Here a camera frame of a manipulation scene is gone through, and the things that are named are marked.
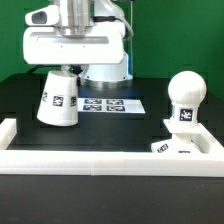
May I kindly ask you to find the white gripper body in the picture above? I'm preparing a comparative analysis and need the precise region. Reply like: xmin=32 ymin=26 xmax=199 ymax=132
xmin=23 ymin=4 xmax=126 ymax=65

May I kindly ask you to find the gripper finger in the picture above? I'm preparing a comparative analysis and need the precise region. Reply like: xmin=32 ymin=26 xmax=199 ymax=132
xmin=69 ymin=65 xmax=83 ymax=78

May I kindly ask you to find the white lamp shade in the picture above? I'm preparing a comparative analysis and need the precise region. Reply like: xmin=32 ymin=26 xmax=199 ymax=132
xmin=37 ymin=71 xmax=78 ymax=126

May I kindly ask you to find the white lamp bulb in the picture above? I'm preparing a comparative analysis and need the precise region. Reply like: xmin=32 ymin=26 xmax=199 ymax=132
xmin=168 ymin=71 xmax=207 ymax=126

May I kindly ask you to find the white lamp base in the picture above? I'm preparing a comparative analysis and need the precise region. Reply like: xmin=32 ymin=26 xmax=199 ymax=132
xmin=151 ymin=119 xmax=201 ymax=154

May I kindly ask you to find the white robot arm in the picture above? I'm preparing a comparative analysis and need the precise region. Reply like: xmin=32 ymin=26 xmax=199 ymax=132
xmin=23 ymin=0 xmax=133 ymax=88

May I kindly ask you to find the white marker sheet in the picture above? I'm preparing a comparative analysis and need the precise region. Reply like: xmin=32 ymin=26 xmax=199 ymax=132
xmin=78 ymin=98 xmax=145 ymax=114

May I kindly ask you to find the white U-shaped frame fence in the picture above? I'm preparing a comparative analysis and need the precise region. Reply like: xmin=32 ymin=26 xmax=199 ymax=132
xmin=0 ymin=119 xmax=224 ymax=177

